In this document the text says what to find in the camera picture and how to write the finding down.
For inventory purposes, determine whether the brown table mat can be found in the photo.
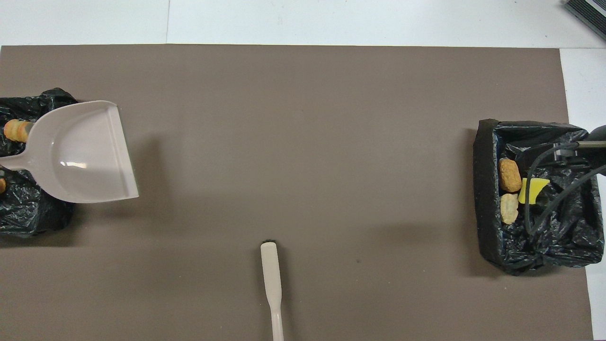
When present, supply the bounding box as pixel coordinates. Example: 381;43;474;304
0;44;595;341

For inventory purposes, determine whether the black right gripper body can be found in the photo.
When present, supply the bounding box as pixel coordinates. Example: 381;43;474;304
509;142;588;169

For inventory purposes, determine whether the brown bread roll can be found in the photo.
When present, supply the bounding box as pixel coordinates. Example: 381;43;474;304
498;158;523;193

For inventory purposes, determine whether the small green yellow sponge piece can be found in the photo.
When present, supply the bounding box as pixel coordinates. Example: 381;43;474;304
517;177;551;206

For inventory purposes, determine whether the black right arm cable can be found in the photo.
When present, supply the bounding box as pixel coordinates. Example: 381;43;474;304
524;140;606;235

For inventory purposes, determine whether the beige brush with black bristles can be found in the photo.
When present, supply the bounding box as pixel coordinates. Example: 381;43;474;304
260;240;285;341

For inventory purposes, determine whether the beige plastic dustpan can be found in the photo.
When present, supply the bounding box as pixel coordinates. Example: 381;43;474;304
0;100;140;204

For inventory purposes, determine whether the black bag lined bin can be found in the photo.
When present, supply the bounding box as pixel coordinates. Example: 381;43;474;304
0;88;83;237
472;118;606;276

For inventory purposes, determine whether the dark ribbed device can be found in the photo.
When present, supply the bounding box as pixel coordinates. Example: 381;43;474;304
563;0;606;41

